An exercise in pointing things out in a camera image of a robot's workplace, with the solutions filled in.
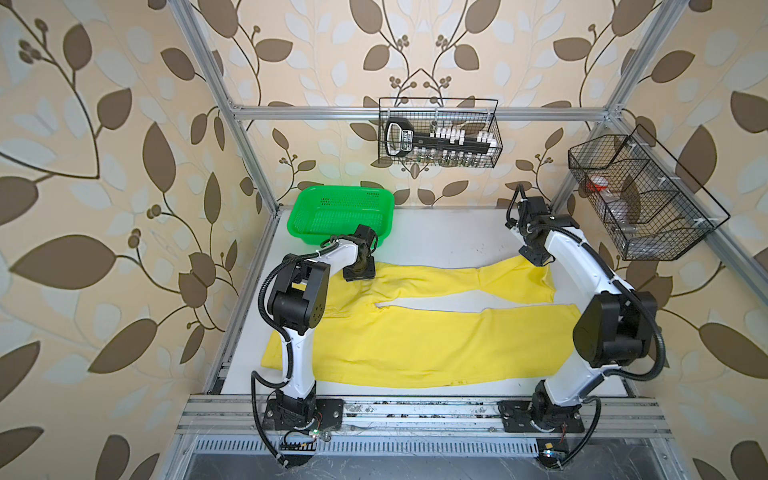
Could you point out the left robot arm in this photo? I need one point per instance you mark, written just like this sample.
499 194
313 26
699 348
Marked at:
293 297

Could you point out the green plastic basket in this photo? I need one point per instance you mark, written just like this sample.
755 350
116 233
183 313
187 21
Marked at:
323 211

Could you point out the black tool with white labels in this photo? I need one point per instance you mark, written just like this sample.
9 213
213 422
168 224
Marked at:
401 138

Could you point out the black wire basket wall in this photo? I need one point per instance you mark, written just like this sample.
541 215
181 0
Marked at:
471 114
656 208

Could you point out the black wire basket rear wall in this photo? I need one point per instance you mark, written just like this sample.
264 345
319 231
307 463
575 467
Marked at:
471 114

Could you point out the aluminium front rail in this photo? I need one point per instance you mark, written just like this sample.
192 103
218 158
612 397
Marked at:
432 416

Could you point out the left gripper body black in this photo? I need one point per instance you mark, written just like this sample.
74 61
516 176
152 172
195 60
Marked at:
365 270

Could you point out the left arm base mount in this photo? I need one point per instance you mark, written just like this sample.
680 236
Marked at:
285 412

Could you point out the yellow trousers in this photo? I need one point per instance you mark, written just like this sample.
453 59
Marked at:
366 340

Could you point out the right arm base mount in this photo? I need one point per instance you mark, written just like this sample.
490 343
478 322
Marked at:
539 417

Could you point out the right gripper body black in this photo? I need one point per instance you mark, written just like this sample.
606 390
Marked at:
530 253

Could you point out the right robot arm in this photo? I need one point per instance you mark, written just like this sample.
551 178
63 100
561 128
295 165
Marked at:
617 334

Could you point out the black wire basket right wall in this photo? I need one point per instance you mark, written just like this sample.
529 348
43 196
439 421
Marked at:
656 208

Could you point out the red capped container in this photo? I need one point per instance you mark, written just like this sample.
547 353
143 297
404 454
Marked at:
596 184

